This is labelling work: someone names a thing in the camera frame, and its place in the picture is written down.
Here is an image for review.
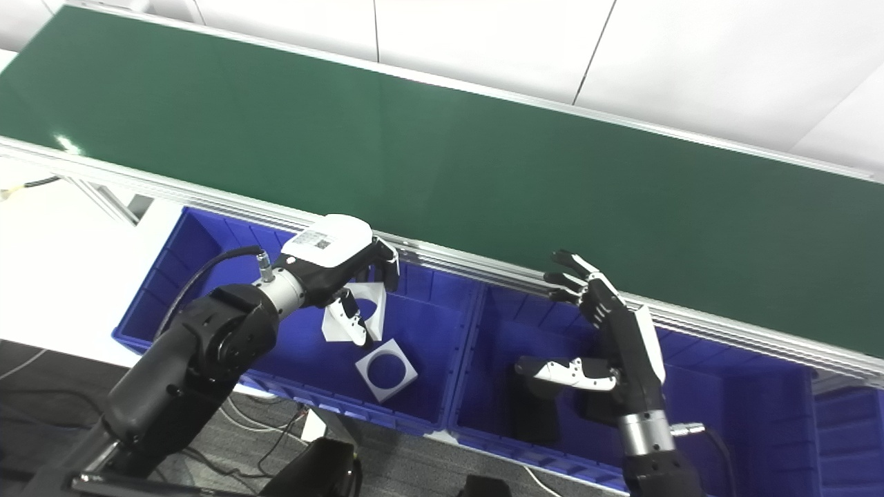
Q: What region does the blue plastic bin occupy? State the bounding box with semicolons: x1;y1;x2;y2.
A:
811;383;884;497
448;280;820;495
112;206;484;437

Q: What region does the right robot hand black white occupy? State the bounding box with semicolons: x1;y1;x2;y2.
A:
515;250;667;420

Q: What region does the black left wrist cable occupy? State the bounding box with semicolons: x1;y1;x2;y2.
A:
153;246;277;340

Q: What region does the green conveyor belt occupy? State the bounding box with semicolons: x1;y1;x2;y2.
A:
0;6;884;360
0;0;884;389

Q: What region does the aluminium conveyor support leg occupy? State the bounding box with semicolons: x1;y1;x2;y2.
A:
66;176;155;226

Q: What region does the black robot left leg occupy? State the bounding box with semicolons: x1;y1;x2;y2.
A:
259;437;363;497

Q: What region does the black block part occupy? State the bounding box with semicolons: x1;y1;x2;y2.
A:
511;362;561;444

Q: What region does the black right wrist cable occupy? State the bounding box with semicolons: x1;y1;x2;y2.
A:
671;422;737;497

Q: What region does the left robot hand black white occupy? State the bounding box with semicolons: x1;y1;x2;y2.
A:
280;214;401;347

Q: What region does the black robot leg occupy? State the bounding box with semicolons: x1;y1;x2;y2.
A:
464;475;512;497
259;437;363;497

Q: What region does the white square part with hole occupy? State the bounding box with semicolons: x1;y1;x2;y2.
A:
322;282;387;344
355;338;419;403

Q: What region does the black robot right leg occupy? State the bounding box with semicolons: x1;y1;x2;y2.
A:
464;475;512;497

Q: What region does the white floor cable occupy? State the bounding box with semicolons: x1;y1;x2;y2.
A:
220;397;306;434

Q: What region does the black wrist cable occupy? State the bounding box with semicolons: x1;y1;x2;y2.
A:
153;246;277;340
671;422;737;497

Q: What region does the black cable with yellow plug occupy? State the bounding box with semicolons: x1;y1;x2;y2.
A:
0;176;61;202

